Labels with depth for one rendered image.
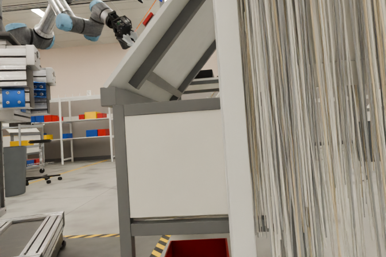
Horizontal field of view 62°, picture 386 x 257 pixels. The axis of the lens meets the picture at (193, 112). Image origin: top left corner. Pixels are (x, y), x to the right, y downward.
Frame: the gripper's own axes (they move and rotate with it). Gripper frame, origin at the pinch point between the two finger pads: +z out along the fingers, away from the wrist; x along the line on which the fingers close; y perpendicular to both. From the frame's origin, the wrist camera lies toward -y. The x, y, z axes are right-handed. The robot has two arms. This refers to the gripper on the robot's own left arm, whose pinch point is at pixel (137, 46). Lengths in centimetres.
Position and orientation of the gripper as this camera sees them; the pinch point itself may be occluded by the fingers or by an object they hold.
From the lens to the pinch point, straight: 149.8
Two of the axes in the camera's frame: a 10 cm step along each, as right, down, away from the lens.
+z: 6.6, 6.2, -4.3
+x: 7.5, -5.1, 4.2
